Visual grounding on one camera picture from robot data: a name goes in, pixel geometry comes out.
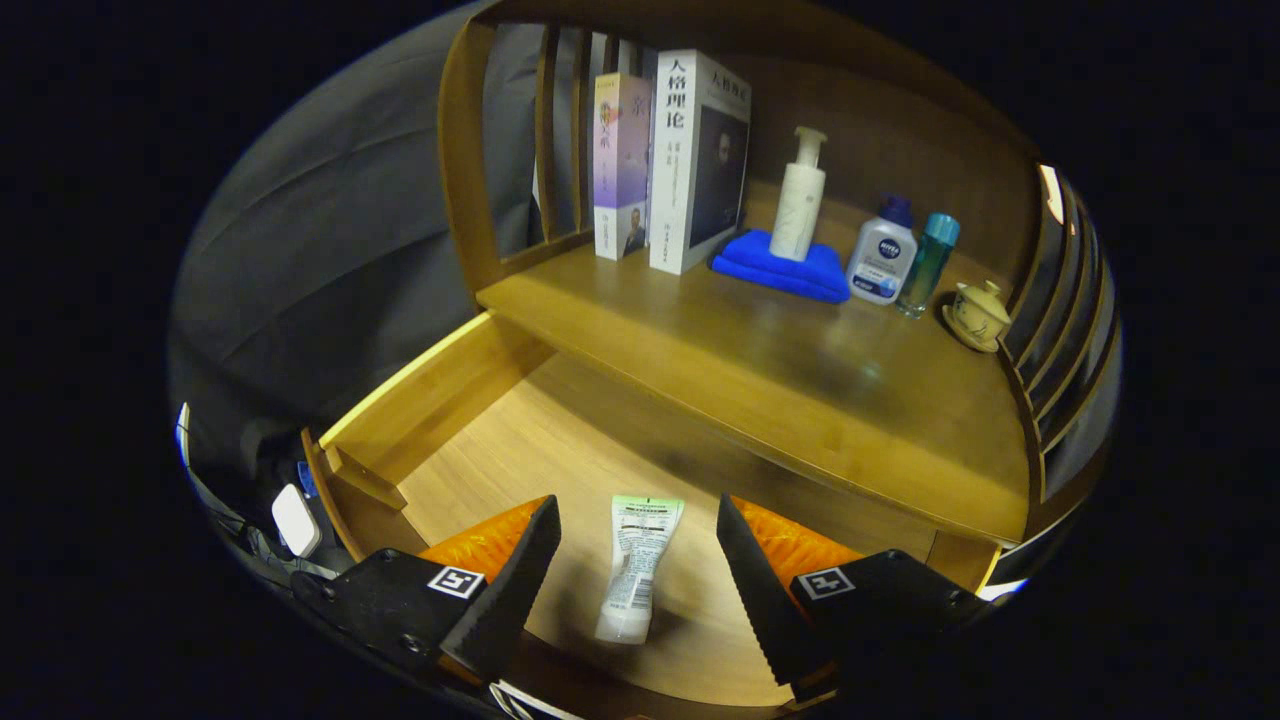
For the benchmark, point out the white pump bottle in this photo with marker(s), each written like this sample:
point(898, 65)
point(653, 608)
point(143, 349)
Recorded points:
point(797, 205)

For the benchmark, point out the white power adapter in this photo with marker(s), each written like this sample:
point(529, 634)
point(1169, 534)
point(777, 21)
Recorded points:
point(296, 520)

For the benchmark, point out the thick white book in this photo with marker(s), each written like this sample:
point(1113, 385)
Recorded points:
point(680, 170)

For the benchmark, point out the purple book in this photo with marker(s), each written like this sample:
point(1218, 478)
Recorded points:
point(620, 160)

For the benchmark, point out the blue folded cloth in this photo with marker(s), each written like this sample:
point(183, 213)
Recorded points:
point(785, 275)

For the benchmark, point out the beige lidded tea cup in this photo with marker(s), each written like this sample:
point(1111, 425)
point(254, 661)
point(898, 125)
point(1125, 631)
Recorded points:
point(977, 315)

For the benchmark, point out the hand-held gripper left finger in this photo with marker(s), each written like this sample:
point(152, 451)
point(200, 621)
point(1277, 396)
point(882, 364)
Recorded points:
point(510, 590)

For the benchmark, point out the white bottle with blue cap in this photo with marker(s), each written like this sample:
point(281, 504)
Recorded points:
point(881, 260)

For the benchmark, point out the wooden drawer with black knob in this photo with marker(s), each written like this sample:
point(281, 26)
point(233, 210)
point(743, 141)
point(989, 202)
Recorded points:
point(560, 440)

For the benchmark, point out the brown wooden cabinet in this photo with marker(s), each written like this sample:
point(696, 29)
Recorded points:
point(880, 140)

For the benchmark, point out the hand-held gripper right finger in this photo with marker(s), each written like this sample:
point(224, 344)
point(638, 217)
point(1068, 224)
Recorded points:
point(765, 590)

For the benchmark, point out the teal slim bottle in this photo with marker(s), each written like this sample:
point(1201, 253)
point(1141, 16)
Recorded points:
point(927, 265)

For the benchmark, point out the white cosmetic tube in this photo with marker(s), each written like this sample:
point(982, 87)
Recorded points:
point(635, 570)

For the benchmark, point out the black backdrop cloth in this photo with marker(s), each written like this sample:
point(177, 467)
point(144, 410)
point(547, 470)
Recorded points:
point(330, 230)

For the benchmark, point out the wooden countertop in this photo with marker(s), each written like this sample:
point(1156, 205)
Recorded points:
point(800, 370)

